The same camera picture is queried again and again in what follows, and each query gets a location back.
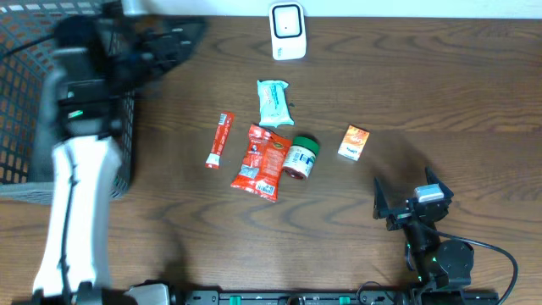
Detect small orange box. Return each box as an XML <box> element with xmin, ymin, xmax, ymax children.
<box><xmin>338</xmin><ymin>125</ymin><xmax>370</xmax><ymax>161</ymax></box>

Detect red stick packet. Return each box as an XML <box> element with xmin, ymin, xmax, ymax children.
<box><xmin>205</xmin><ymin>112</ymin><xmax>235</xmax><ymax>169</ymax></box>

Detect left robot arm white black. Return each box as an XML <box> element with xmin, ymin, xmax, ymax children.
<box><xmin>30</xmin><ymin>15</ymin><xmax>207</xmax><ymax>304</ymax></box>

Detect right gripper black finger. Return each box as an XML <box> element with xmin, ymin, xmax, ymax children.
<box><xmin>424</xmin><ymin>167</ymin><xmax>454</xmax><ymax>198</ymax></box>
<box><xmin>373</xmin><ymin>178</ymin><xmax>389</xmax><ymax>219</ymax></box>

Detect green lid jar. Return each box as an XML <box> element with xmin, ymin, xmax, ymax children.
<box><xmin>282</xmin><ymin>136</ymin><xmax>320</xmax><ymax>180</ymax></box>

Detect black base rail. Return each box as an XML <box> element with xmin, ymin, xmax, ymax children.
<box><xmin>126</xmin><ymin>289</ymin><xmax>501</xmax><ymax>305</ymax></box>

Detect white barcode scanner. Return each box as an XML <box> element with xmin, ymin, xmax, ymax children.
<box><xmin>269</xmin><ymin>2</ymin><xmax>307</xmax><ymax>61</ymax></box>

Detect teal wipes pack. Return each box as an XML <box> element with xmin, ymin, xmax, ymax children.
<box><xmin>257</xmin><ymin>80</ymin><xmax>295</xmax><ymax>128</ymax></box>

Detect red snack bag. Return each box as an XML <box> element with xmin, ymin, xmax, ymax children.
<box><xmin>230</xmin><ymin>125</ymin><xmax>292</xmax><ymax>202</ymax></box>

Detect grey plastic mesh basket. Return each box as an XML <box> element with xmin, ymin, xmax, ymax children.
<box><xmin>1</xmin><ymin>0</ymin><xmax>123</xmax><ymax>205</ymax></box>

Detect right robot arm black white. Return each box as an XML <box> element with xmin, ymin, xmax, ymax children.
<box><xmin>373</xmin><ymin>168</ymin><xmax>474</xmax><ymax>289</ymax></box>

